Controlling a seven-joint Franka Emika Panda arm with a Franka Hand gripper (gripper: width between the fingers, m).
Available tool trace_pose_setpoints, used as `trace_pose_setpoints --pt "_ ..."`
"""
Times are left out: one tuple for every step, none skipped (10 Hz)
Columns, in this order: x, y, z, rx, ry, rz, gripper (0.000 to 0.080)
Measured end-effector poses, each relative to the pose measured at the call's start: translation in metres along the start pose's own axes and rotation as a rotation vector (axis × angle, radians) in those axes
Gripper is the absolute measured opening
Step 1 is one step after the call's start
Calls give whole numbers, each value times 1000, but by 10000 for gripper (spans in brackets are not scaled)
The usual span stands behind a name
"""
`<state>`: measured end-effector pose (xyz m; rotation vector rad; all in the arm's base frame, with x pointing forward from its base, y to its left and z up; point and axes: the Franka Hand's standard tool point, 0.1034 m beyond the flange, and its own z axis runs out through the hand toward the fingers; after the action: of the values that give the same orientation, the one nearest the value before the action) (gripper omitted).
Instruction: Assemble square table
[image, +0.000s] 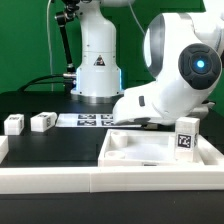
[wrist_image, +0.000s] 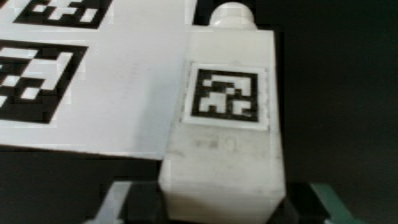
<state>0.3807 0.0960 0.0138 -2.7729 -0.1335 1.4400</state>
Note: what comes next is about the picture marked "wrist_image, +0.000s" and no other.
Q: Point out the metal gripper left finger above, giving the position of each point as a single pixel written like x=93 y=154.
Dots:
x=134 y=205

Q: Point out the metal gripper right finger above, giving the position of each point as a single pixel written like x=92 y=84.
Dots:
x=314 y=206

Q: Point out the white table leg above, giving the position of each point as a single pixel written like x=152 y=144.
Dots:
x=223 y=169

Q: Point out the white sheet with fiducial markers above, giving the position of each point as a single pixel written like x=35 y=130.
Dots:
x=92 y=65

